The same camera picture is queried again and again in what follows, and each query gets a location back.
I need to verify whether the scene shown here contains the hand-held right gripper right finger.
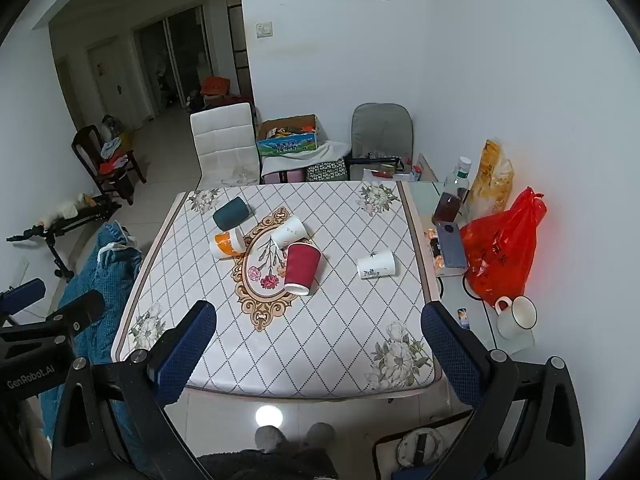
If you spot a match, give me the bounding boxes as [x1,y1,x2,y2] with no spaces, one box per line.
[420,302,587,480]

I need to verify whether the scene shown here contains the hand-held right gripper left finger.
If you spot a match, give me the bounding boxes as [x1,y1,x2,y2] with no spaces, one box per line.
[51,300,218,480]

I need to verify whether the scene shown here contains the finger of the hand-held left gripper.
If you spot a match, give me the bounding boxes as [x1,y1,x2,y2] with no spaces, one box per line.
[44,288,107,332]
[0,278,47,315]

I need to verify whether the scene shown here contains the white paper cup green print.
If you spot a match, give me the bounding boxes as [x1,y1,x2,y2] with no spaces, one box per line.
[356,249,397,280]

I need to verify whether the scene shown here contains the orange and white paper cup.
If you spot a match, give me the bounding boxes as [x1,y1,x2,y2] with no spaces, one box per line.
[208,228,246,260]

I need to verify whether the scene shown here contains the red ribbed paper cup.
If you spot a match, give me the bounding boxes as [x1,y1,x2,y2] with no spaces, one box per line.
[283,242,322,296]

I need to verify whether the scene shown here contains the dark teal cup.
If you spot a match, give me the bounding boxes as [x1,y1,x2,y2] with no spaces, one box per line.
[212,197,249,229]

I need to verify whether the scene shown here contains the blue blanket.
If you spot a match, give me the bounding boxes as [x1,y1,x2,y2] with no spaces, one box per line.
[39,220,152,463]

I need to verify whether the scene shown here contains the white enamel mug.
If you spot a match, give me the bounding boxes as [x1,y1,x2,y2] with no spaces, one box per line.
[494,295,538,340]

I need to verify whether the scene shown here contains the black folding stand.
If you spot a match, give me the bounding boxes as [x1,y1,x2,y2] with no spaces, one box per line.
[5,194,123,282]

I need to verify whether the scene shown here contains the grey smartphone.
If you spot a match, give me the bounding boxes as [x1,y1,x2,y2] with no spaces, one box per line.
[435,220,470,270]

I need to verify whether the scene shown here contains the floral diamond pattern tablecloth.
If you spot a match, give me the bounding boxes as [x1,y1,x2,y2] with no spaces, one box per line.
[111,180,444,401]

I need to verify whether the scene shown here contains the red plastic bag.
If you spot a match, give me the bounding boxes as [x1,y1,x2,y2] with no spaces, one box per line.
[458,187,548,302]

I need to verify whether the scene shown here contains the person's grey slipper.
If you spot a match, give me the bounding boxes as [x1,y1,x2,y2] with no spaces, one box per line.
[303,422,337,448]
[254,424,288,453]

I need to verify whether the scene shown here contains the person's dark trousers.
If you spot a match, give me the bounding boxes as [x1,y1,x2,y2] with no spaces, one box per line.
[196,447,341,480]

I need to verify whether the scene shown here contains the clear bottle with brown liquid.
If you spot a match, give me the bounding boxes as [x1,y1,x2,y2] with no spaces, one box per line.
[432,156,474,226]

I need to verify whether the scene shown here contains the pile of clothes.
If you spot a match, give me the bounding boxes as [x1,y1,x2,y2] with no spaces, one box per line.
[98,114,136,174]

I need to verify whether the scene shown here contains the dark wooden chair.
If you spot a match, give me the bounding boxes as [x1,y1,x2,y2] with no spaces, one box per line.
[70,124,148,206]

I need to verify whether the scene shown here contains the yellow snack bag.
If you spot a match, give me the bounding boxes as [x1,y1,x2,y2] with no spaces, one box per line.
[467,138,515,217]

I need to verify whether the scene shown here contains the pink box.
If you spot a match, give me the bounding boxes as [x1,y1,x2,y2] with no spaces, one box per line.
[263,169,306,185]

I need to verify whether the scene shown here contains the white padded chair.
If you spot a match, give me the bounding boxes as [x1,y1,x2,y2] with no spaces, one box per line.
[189,102,262,191]

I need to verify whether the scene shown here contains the black and white patterned bag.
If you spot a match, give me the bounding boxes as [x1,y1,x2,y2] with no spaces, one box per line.
[305,158,350,183]

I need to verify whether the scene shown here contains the beige interior door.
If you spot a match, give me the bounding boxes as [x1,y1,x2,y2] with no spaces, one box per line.
[87,41,137,129]

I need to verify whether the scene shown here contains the grey cushioned chair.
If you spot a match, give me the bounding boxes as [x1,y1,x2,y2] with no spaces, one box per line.
[348,102,415,182]

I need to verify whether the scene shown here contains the white cloth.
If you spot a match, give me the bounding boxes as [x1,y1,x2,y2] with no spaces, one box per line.
[260,140,353,177]

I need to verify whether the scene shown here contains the printed cardboard box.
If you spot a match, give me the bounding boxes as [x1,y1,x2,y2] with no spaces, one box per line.
[255,113,321,160]

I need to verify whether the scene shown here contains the orange bag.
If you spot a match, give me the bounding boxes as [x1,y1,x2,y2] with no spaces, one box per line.
[199,75,231,99]

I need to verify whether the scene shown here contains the sliding glass door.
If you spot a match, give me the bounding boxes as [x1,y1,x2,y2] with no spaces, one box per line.
[133,4,211,122]

